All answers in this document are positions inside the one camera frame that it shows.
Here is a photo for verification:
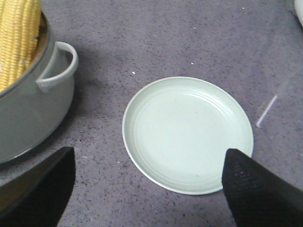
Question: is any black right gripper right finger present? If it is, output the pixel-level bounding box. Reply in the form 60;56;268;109
222;149;303;227

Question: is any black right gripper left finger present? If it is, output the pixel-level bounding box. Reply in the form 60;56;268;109
0;147;76;227

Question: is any pale green round plate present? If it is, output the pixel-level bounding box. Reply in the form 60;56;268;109
122;77;254;195

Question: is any yellow corn cob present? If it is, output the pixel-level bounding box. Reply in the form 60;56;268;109
0;0;42;91

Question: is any pale green electric pot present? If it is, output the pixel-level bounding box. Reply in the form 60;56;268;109
0;13;79;163

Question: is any white appliance at right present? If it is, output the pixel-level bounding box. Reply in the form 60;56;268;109
294;0;303;26

